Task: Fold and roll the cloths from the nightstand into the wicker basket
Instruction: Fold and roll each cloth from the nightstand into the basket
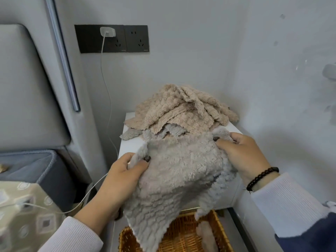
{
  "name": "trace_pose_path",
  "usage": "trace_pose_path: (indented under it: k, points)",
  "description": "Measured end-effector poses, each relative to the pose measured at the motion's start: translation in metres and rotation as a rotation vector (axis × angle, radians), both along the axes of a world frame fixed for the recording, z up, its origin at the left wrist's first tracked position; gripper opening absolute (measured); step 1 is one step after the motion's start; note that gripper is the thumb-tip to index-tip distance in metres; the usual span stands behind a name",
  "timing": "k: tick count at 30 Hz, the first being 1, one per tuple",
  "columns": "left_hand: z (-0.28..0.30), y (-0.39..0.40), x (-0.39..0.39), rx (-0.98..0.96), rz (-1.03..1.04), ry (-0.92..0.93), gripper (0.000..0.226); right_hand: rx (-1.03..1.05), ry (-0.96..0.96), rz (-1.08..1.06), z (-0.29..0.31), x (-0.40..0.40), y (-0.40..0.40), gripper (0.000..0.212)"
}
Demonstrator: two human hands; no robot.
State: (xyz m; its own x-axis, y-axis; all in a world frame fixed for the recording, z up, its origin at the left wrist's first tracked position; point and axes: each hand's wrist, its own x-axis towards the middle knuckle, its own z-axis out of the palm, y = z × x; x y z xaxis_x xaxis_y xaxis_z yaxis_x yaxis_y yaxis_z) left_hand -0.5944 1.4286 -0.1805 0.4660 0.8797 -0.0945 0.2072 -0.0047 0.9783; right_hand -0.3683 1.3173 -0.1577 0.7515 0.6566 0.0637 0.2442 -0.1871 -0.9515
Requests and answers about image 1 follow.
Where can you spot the silver headboard trim strip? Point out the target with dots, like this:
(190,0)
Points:
(63,55)

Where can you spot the person's right forearm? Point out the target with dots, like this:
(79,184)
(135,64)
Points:
(288,207)

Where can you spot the person's left forearm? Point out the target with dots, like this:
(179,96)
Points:
(78,233)

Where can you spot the white nightstand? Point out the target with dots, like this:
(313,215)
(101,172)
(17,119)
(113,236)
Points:
(128,146)

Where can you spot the wooden stick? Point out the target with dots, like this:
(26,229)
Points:
(3,168)

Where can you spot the grey padded headboard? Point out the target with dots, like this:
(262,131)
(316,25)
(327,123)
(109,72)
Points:
(29,97)

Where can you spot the white charger plug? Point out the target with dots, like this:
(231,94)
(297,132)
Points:
(107,31)

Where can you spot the narrow black wall socket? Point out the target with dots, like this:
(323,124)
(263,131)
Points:
(136,38)

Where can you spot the single grey towel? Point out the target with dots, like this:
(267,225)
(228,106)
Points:
(178,181)

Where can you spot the wide black wall socket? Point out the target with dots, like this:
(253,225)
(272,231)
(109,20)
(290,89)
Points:
(86,39)

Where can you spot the orange wicker basket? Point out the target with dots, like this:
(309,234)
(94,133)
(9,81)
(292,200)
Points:
(181,233)

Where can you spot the person's left hand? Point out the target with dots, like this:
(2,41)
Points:
(120,183)

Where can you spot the single beige towel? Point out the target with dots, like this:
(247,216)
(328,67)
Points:
(207,236)

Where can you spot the pile of beige grey towels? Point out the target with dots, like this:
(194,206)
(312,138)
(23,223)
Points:
(183,110)

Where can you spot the person's right hand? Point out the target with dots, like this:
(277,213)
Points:
(246,157)

